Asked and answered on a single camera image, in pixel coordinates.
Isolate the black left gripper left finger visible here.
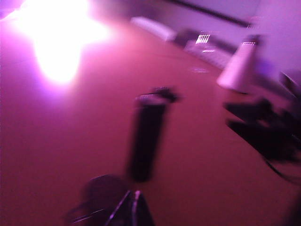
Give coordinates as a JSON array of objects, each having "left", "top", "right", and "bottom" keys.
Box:
[{"left": 105, "top": 189, "right": 135, "bottom": 226}]

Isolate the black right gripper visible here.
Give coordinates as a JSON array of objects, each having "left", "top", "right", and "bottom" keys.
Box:
[{"left": 223, "top": 97, "right": 301, "bottom": 164}]

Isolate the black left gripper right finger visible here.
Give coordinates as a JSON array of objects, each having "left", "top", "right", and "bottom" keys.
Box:
[{"left": 132, "top": 189, "right": 156, "bottom": 226}]

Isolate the black thermos cup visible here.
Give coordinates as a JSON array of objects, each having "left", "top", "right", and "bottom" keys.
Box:
[{"left": 126, "top": 86, "right": 183, "bottom": 184}]

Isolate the hammered glass mug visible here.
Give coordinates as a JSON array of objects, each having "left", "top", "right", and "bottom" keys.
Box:
[{"left": 68, "top": 174, "right": 129, "bottom": 224}]

